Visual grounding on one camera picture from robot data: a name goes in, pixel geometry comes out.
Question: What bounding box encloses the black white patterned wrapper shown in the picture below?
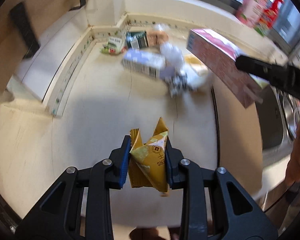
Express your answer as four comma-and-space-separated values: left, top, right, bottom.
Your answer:
164, 68, 193, 98

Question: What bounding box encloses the red spray bottle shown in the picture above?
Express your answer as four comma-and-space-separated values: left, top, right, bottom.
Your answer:
255, 0, 284, 36

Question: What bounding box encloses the wooden cabinet door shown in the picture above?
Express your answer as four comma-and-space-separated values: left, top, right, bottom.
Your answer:
0, 0, 79, 94

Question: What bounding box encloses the red pink cardboard box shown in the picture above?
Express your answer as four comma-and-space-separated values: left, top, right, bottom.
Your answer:
187, 29, 268, 108

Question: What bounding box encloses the clear plastic bag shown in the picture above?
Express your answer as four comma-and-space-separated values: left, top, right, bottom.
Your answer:
153, 23, 184, 69

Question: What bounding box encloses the green white snack packet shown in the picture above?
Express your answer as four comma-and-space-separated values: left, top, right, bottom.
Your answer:
100, 36, 126, 55

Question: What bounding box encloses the stainless steel sink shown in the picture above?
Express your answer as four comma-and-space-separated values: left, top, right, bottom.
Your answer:
255, 86, 300, 167

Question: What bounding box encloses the dark green packet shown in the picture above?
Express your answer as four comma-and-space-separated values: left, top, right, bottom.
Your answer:
126, 31, 149, 49

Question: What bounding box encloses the yellow white paper box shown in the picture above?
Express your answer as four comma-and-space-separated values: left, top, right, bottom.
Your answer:
184, 54, 211, 91

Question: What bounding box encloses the pink detergent pouch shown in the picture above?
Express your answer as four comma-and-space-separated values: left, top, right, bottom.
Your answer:
235, 0, 268, 28

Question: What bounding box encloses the purple white carton box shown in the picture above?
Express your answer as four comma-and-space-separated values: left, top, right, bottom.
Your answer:
122, 49, 166, 79

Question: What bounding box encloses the yellow cracker wrapper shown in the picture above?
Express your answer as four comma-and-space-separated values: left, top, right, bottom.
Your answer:
128, 118, 169, 193

